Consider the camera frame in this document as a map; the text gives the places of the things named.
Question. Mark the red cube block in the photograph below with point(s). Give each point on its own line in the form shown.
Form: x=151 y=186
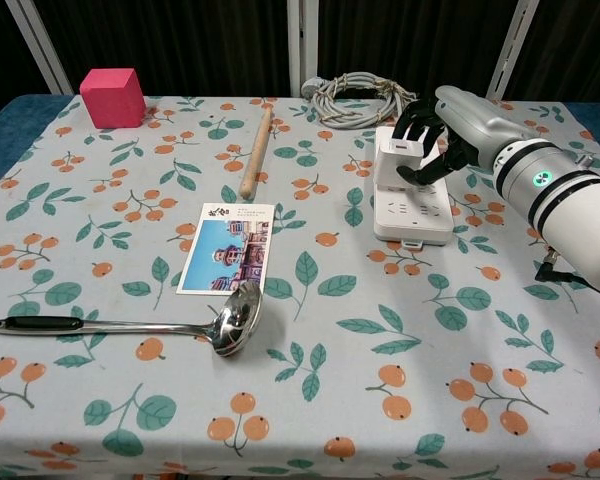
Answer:
x=112 y=102

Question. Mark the grey metal frame post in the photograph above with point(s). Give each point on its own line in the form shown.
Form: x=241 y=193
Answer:
x=42 y=45
x=512 y=45
x=302 y=45

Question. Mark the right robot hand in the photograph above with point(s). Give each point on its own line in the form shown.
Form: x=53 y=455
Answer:
x=475 y=122

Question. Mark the black pleated curtain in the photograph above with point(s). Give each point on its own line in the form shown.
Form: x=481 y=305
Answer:
x=180 y=35
x=5 y=50
x=580 y=40
x=405 y=40

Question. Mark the building photo postcard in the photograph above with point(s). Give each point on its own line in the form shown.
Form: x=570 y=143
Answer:
x=225 y=250

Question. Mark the small white square block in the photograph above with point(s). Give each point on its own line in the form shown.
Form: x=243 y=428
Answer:
x=391 y=167

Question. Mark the white power strip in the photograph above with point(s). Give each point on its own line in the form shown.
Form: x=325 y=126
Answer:
x=412 y=215

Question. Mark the wooden stick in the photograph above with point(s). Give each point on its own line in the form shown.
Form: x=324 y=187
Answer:
x=256 y=150

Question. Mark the floral leaf tablecloth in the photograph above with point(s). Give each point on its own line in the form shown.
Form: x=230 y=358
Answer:
x=330 y=400

